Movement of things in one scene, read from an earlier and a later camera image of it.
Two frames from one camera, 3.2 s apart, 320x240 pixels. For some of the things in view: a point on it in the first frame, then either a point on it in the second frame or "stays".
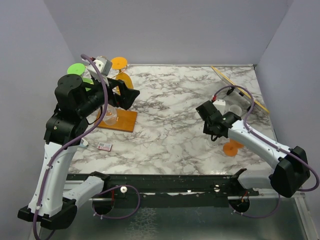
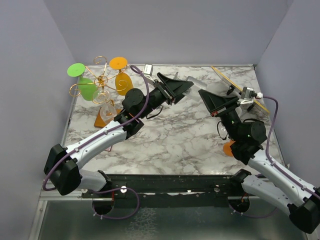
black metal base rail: x=152 y=186 stays
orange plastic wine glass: x=231 y=148 stays
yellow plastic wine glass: x=120 y=63 stays
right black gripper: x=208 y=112 → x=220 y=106
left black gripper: x=127 y=97 → x=175 y=88
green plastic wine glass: x=79 y=68 stays
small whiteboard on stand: x=252 y=104 stays
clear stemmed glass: x=214 y=144 → x=192 y=92
